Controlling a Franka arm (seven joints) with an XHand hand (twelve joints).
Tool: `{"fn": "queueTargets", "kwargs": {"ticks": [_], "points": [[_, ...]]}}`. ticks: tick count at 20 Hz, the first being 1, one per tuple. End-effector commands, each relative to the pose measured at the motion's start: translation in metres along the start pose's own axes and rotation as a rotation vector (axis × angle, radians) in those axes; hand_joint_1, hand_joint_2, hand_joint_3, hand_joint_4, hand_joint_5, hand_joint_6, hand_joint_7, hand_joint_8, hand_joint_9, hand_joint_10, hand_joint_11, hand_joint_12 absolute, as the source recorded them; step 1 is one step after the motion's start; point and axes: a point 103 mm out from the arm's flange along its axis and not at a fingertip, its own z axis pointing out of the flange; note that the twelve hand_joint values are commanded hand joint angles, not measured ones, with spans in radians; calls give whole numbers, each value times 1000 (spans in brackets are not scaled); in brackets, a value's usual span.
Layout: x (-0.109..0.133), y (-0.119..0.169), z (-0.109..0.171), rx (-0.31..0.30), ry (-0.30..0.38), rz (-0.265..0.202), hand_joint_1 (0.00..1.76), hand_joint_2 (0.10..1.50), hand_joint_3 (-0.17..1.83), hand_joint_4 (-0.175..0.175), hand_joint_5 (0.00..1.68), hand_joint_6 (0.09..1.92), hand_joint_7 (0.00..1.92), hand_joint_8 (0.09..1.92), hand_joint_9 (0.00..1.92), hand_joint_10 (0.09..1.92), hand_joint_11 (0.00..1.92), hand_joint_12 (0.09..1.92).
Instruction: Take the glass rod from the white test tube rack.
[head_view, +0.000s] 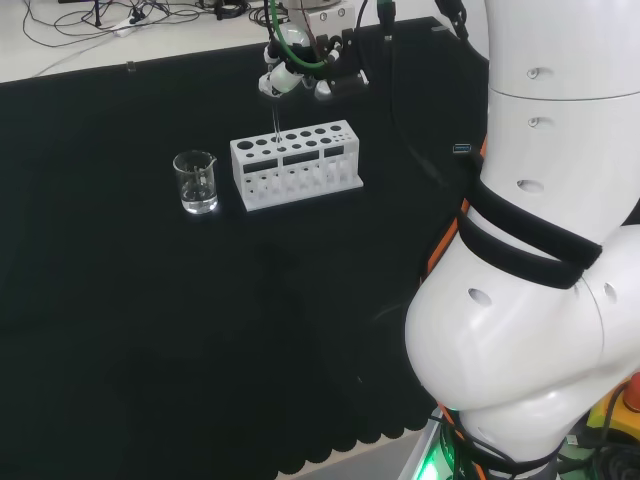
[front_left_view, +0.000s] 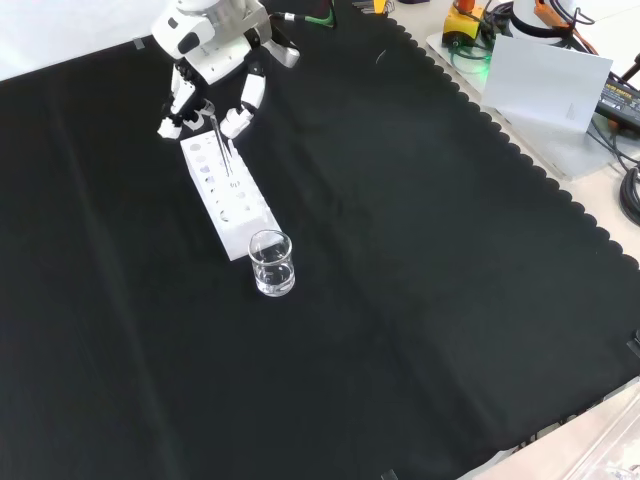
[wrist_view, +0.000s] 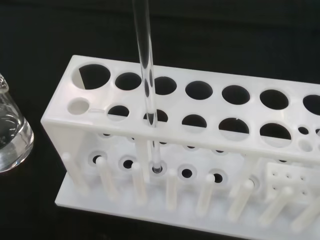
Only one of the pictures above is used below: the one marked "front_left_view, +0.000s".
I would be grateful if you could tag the pale board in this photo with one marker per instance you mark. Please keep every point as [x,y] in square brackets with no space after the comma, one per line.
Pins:
[545,80]

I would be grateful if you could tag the clear plastic cover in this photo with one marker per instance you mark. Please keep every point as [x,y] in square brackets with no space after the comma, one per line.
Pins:
[610,445]

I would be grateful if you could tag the white test tube rack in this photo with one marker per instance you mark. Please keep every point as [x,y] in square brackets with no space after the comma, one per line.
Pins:
[235,220]

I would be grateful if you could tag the grey tape piece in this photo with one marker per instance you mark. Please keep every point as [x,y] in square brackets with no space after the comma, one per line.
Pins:
[139,44]

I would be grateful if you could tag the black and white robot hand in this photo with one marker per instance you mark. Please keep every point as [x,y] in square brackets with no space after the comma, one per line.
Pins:
[210,45]

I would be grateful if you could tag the yellow stop button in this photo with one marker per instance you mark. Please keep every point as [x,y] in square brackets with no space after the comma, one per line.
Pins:
[462,27]

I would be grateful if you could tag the black bench cloth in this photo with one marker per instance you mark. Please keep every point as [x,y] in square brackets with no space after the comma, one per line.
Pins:
[350,300]

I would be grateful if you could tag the hex key set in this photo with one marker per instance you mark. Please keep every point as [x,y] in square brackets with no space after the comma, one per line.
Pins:
[374,5]

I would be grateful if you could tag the grey metal base plate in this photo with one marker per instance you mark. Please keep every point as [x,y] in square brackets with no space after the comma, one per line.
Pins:
[560,150]

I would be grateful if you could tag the black power adapter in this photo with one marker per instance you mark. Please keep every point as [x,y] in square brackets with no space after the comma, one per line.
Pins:
[622,102]

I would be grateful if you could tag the glass beaker with water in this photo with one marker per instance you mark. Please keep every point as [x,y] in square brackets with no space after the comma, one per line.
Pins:
[272,280]

